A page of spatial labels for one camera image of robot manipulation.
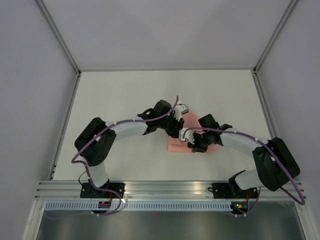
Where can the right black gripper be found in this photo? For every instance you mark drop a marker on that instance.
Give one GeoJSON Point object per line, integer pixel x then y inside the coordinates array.
{"type": "Point", "coordinates": [195, 147]}

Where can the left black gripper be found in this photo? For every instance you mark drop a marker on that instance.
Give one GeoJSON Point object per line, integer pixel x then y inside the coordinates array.
{"type": "Point", "coordinates": [178, 124]}

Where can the pink satin napkin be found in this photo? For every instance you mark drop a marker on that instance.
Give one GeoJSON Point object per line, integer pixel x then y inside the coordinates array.
{"type": "Point", "coordinates": [173, 144]}

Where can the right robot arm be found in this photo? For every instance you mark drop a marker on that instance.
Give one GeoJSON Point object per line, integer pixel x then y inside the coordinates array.
{"type": "Point", "coordinates": [246, 144]}

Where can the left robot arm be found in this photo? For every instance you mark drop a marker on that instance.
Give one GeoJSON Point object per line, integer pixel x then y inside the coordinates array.
{"type": "Point", "coordinates": [94, 143]}

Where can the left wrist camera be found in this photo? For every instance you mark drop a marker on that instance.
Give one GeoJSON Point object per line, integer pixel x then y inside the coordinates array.
{"type": "Point", "coordinates": [180, 109]}

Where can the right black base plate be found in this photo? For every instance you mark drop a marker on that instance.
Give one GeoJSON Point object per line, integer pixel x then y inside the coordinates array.
{"type": "Point", "coordinates": [223, 190]}

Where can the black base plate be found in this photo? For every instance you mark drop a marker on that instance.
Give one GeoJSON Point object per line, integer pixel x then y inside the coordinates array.
{"type": "Point", "coordinates": [116, 190]}
{"type": "Point", "coordinates": [223, 190]}

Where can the right side frame rail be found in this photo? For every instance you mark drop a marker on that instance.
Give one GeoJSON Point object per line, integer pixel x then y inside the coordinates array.
{"type": "Point", "coordinates": [270, 112]}

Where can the frame rail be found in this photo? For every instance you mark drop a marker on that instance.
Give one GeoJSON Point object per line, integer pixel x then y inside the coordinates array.
{"type": "Point", "coordinates": [63, 128]}
{"type": "Point", "coordinates": [270, 112]}

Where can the white slotted cable duct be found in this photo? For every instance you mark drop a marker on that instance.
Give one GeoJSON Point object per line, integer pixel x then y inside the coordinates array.
{"type": "Point", "coordinates": [219, 206]}

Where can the front aluminium rail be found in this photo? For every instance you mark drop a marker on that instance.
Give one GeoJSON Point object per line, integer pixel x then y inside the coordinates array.
{"type": "Point", "coordinates": [133, 190]}

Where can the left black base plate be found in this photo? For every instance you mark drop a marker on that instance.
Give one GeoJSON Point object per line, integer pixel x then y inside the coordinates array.
{"type": "Point", "coordinates": [116, 190]}

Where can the back aluminium frame bar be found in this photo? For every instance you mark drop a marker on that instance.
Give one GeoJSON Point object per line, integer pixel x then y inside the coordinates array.
{"type": "Point", "coordinates": [195, 68]}

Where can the left side frame rail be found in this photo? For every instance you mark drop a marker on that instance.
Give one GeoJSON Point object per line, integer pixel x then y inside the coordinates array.
{"type": "Point", "coordinates": [63, 128]}

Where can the right aluminium frame post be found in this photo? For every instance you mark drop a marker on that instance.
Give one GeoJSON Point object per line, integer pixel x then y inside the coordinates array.
{"type": "Point", "coordinates": [275, 34]}

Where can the aluminium frame post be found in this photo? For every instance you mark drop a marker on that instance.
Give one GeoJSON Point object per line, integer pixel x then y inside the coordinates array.
{"type": "Point", "coordinates": [275, 34]}
{"type": "Point", "coordinates": [57, 35]}

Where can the left aluminium frame post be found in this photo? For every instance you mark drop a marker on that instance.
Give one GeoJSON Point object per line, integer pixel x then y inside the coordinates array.
{"type": "Point", "coordinates": [57, 35]}

